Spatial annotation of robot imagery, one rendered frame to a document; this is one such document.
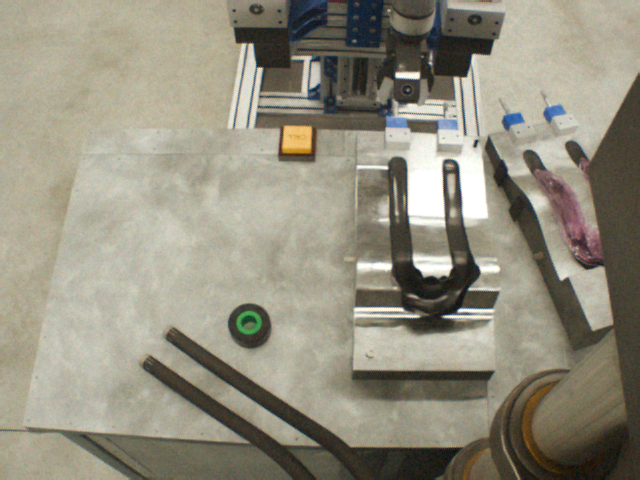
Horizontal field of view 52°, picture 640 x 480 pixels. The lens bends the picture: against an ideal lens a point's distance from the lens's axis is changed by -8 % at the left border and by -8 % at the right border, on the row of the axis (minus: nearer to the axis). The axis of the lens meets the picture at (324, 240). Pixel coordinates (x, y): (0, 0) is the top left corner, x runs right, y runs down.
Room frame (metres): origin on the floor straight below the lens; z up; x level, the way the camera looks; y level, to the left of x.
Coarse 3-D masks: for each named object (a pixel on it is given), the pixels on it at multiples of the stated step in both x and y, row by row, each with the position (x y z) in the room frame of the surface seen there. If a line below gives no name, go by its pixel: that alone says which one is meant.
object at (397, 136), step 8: (392, 120) 0.91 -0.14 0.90; (400, 120) 0.91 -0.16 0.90; (392, 128) 0.88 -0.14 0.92; (400, 128) 0.88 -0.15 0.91; (408, 128) 0.88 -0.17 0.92; (392, 136) 0.86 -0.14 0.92; (400, 136) 0.86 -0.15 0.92; (408, 136) 0.86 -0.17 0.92; (384, 144) 0.86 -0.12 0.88; (392, 144) 0.84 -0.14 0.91; (400, 144) 0.84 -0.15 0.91; (408, 144) 0.84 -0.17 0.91
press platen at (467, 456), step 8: (480, 440) 0.16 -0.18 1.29; (488, 440) 0.16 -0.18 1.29; (464, 448) 0.15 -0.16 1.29; (472, 448) 0.15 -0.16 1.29; (480, 448) 0.15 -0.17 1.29; (488, 448) 0.15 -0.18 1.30; (456, 456) 0.15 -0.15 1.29; (464, 456) 0.14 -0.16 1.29; (472, 456) 0.14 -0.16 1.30; (480, 456) 0.14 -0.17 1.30; (448, 464) 0.14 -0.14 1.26; (456, 464) 0.14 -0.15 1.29; (464, 464) 0.14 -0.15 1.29; (472, 464) 0.13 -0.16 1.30; (448, 472) 0.13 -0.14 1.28; (456, 472) 0.13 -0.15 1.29; (464, 472) 0.13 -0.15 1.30
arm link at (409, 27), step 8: (392, 16) 0.88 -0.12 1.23; (400, 16) 0.86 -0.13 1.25; (432, 16) 0.87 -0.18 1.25; (392, 24) 0.87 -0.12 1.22; (400, 24) 0.86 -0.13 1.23; (408, 24) 0.85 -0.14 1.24; (416, 24) 0.85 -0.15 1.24; (424, 24) 0.85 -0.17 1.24; (432, 24) 0.87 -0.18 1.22; (400, 32) 0.86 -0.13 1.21; (408, 32) 0.85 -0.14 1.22; (416, 32) 0.85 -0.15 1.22; (424, 32) 0.86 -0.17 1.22
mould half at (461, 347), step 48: (432, 144) 0.86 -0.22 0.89; (480, 144) 0.86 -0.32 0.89; (384, 192) 0.74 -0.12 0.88; (432, 192) 0.74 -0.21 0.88; (480, 192) 0.75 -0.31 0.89; (384, 240) 0.62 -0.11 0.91; (432, 240) 0.62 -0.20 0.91; (480, 240) 0.62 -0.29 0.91; (384, 288) 0.52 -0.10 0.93; (480, 288) 0.51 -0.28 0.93; (384, 336) 0.45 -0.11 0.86; (432, 336) 0.45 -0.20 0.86; (480, 336) 0.45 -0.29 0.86
